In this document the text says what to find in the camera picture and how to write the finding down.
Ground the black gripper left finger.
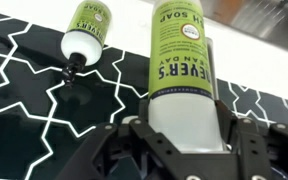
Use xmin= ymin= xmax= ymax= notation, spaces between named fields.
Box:
xmin=55 ymin=118 xmax=185 ymax=180

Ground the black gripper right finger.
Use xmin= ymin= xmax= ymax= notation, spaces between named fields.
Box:
xmin=217 ymin=99 xmax=288 ymax=180

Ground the large green dish soap bottle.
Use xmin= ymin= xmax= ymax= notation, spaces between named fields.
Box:
xmin=147 ymin=0 xmax=226 ymax=154

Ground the stainless steel sink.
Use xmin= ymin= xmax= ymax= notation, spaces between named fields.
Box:
xmin=202 ymin=0 xmax=288 ymax=56

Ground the stainless steel faucet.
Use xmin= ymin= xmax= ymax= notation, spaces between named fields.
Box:
xmin=205 ymin=36 xmax=220 ymax=101

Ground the small green soap pump bottle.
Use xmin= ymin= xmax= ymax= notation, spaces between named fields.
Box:
xmin=60 ymin=0 xmax=114 ymax=89

